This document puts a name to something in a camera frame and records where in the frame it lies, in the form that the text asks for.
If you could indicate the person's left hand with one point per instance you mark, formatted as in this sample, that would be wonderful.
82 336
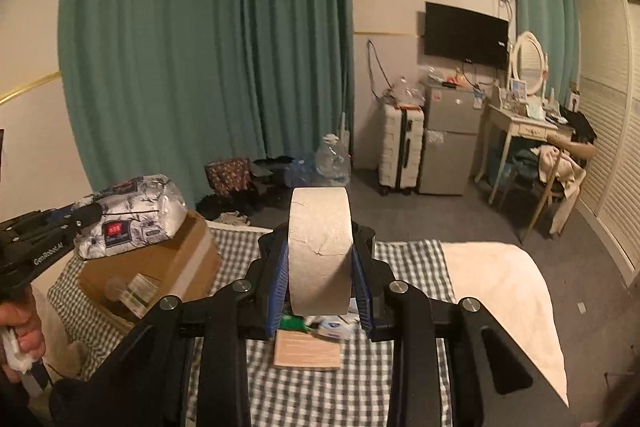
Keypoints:
25 322

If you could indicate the black garment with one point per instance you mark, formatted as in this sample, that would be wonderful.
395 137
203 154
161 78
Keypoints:
580 124

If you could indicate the clear plastic bag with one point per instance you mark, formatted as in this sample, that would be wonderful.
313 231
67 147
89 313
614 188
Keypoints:
405 92

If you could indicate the floral tissue pack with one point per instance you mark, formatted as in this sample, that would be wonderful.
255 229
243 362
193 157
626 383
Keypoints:
135 212

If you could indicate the roll of paper tape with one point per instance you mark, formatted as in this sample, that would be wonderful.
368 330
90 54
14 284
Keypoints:
320 247

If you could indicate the white dressing table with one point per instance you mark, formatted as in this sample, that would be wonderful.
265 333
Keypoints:
520 124

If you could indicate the wide green curtain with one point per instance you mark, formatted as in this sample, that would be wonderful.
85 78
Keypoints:
175 47

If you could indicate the green packet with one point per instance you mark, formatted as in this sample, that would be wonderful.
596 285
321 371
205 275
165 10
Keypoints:
295 323

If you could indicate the cream clothes on chair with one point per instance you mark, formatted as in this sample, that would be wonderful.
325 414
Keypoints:
560 169

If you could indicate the cardboard box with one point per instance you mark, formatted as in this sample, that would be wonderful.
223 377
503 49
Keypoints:
185 262

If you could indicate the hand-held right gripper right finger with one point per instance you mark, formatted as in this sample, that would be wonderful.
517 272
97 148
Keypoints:
361 297

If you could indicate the beige booklet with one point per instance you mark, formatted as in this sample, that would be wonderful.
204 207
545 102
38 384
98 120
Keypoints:
307 349

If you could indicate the wooden chair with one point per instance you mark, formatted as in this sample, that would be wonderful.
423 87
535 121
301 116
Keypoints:
575 151

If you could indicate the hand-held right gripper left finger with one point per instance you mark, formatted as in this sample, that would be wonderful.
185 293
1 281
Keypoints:
278 292

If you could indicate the white suitcase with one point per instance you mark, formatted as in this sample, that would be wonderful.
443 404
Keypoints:
395 147

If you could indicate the white oval vanity mirror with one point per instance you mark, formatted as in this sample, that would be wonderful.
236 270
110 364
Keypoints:
527 57

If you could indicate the black wall television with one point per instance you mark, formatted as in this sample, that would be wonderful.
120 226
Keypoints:
465 34

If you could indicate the grey small fridge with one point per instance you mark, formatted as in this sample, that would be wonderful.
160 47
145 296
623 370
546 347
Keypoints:
450 147

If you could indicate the dark clothes pile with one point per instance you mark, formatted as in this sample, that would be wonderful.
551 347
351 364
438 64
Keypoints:
240 204

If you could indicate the green labelled small box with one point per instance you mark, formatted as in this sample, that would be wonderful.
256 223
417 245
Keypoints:
141 293

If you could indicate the narrow green curtain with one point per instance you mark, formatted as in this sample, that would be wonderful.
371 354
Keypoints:
542 7

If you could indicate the checked blanket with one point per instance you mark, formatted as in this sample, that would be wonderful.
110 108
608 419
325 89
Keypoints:
325 397

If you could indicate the large clear water bottle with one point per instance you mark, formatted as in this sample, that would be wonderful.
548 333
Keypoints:
332 162

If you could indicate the white louvred wardrobe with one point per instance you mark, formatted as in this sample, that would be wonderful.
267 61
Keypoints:
610 132

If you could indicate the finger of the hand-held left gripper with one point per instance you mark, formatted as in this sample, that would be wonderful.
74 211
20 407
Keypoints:
52 253
85 213

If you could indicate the floral bag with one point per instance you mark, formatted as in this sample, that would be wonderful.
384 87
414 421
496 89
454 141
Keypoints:
227 174

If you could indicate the blue and white packet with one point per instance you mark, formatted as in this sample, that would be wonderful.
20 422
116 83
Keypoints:
337 326

